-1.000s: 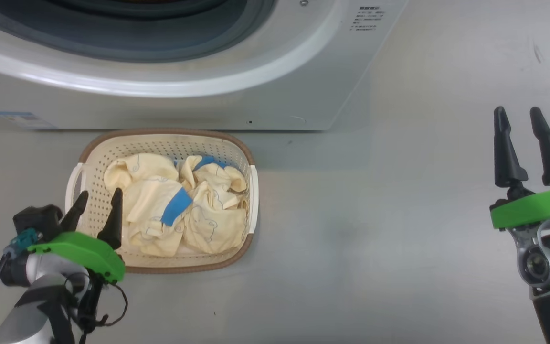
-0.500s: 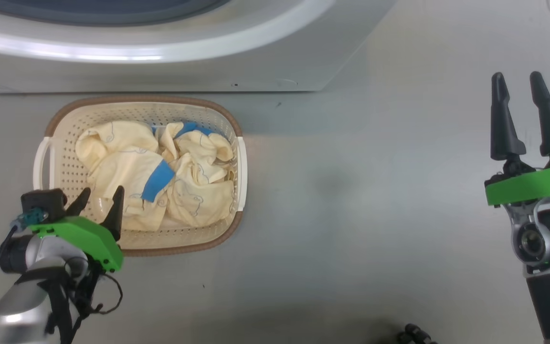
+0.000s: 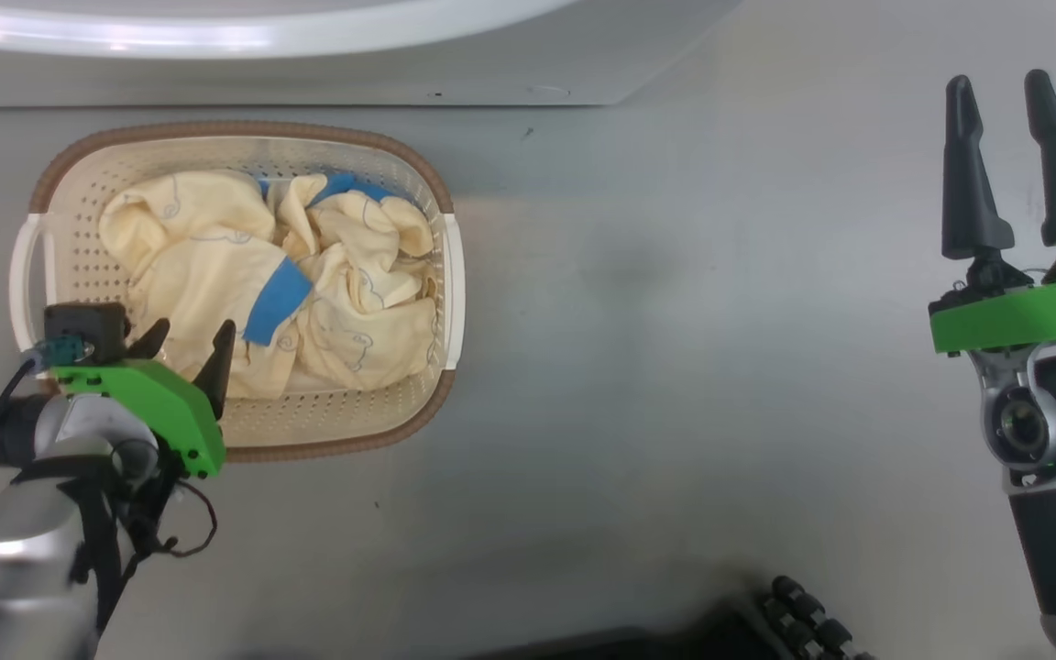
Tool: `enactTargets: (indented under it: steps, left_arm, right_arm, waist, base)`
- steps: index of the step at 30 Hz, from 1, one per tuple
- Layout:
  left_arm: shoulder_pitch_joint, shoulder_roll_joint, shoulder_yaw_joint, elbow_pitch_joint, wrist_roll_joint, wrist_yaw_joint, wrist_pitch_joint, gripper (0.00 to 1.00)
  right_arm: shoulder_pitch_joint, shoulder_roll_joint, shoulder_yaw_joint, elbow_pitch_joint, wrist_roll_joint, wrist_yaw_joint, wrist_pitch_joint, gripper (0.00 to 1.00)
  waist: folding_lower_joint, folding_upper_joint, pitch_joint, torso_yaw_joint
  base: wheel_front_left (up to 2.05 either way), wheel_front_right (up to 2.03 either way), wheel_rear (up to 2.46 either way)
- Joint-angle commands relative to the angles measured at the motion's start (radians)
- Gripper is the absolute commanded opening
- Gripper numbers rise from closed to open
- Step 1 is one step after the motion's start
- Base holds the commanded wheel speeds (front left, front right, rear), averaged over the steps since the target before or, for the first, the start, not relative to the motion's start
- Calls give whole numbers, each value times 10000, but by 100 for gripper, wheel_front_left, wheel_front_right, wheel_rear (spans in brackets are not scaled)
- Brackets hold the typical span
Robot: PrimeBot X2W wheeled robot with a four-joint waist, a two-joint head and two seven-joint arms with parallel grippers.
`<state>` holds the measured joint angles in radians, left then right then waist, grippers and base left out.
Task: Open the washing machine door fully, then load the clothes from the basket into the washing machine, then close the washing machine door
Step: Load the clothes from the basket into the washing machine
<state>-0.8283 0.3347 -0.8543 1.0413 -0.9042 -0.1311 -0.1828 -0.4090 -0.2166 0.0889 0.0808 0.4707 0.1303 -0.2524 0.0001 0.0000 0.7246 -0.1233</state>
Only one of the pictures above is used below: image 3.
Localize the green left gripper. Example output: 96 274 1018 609
51 318 237 479

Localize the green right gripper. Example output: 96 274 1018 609
929 70 1056 355

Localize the cream garment with blue cuff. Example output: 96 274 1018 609
99 171 314 400
276 174 442 393

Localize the white front-load washing machine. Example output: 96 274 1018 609
0 0 744 108

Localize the cream perforated laundry basket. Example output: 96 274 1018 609
9 121 467 462

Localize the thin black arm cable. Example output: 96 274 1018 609
125 475 219 558

